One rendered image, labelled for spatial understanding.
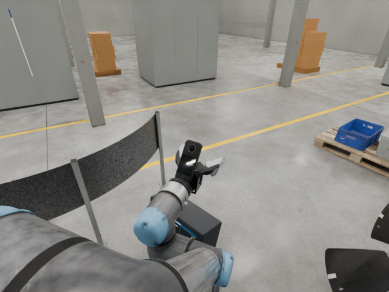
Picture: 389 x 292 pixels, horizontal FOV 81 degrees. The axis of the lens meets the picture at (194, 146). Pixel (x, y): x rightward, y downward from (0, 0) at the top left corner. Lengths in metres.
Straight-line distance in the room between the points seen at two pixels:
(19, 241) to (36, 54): 5.75
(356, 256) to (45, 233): 1.07
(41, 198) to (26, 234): 1.63
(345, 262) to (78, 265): 1.05
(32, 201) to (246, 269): 1.69
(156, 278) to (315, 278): 2.12
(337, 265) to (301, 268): 1.17
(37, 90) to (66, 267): 5.94
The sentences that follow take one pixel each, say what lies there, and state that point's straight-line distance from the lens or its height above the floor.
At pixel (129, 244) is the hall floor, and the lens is 2.36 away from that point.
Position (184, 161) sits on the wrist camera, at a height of 1.50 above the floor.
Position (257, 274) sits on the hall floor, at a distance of 2.19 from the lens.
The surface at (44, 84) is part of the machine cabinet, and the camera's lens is 6.07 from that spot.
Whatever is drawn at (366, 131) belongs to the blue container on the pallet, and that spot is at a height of 0.21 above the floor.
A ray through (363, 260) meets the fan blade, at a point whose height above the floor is 1.05.
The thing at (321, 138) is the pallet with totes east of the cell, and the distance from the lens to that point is 4.04.
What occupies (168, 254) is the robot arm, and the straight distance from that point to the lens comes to 0.60.
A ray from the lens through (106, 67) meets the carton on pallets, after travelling 8.22.
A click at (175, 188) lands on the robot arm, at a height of 1.47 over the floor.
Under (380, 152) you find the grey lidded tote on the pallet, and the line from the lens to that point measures 3.91.
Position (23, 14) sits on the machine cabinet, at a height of 1.77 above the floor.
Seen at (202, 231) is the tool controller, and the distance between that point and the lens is 0.77.
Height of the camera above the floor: 1.86
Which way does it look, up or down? 31 degrees down
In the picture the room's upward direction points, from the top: straight up
